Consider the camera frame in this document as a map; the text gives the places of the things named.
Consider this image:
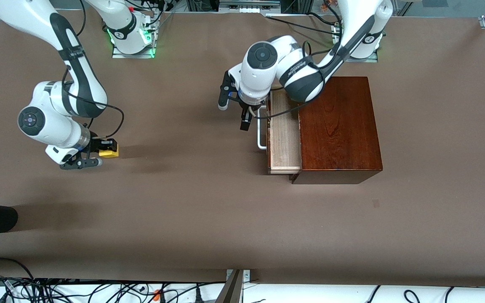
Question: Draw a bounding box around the dark brown wooden cabinet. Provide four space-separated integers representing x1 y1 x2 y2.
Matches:
290 76 384 185

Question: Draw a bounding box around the wooden drawer with white handle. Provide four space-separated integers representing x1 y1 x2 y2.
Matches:
257 86 303 175

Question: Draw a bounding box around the long black table cable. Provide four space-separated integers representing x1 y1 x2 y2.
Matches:
266 15 340 36

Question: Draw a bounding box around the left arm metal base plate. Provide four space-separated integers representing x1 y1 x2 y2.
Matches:
344 48 379 63

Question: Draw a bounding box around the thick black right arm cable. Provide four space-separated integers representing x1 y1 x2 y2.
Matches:
59 63 124 139

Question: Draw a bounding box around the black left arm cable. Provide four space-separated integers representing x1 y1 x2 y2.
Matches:
254 0 346 120

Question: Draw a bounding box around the black cable tangle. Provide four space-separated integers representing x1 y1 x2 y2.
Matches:
0 276 226 303

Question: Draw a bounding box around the yellow cube block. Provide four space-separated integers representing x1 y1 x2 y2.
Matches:
99 142 120 159

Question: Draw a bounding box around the white power strip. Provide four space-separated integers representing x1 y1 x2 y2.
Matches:
219 0 282 14

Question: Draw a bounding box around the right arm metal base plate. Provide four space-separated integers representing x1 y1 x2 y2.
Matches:
112 40 156 59

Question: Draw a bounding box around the silver corner bracket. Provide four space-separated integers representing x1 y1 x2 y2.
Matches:
226 269 251 283

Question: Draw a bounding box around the aluminium profile bar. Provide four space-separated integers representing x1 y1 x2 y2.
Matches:
215 269 244 303

